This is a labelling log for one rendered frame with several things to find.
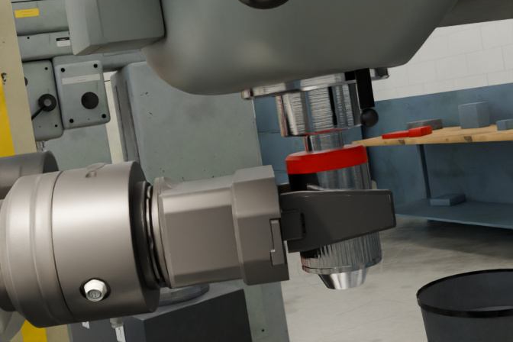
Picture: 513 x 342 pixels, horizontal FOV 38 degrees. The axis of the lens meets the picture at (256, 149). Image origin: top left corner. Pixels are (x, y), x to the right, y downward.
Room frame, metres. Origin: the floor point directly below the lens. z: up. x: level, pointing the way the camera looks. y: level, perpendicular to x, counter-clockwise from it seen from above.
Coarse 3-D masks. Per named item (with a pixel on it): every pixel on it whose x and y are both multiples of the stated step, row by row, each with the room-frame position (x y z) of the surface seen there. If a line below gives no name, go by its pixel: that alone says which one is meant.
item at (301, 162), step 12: (348, 144) 0.44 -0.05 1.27; (360, 144) 0.42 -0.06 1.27; (288, 156) 0.42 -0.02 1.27; (300, 156) 0.41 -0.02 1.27; (312, 156) 0.41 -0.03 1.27; (324, 156) 0.40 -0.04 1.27; (336, 156) 0.40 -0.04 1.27; (348, 156) 0.41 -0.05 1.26; (360, 156) 0.41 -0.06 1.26; (288, 168) 0.42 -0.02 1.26; (300, 168) 0.41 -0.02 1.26; (312, 168) 0.41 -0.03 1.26; (324, 168) 0.40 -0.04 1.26; (336, 168) 0.40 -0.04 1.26
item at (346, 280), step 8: (352, 272) 0.41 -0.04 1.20; (360, 272) 0.41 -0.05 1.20; (328, 280) 0.42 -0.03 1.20; (336, 280) 0.41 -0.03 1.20; (344, 280) 0.41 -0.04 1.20; (352, 280) 0.41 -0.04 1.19; (360, 280) 0.42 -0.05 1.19; (328, 288) 0.42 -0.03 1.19; (336, 288) 0.42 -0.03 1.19; (344, 288) 0.42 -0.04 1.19
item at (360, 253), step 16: (288, 176) 0.43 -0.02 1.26; (304, 176) 0.41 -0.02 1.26; (320, 176) 0.40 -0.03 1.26; (336, 176) 0.40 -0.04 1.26; (352, 176) 0.41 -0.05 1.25; (368, 176) 0.42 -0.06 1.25; (352, 240) 0.40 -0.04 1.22; (368, 240) 0.41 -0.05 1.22; (304, 256) 0.42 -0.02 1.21; (320, 256) 0.41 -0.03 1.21; (336, 256) 0.40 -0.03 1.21; (352, 256) 0.40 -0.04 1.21; (368, 256) 0.41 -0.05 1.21; (320, 272) 0.41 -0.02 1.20; (336, 272) 0.40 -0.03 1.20
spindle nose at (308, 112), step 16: (288, 96) 0.41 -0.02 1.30; (304, 96) 0.40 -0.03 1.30; (320, 96) 0.40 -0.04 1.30; (336, 96) 0.40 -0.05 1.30; (352, 96) 0.41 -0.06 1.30; (288, 112) 0.41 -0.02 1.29; (304, 112) 0.41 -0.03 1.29; (320, 112) 0.40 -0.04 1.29; (336, 112) 0.40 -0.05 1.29; (352, 112) 0.41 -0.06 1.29; (288, 128) 0.41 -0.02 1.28; (304, 128) 0.41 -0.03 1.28; (320, 128) 0.40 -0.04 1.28; (336, 128) 0.40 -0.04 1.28
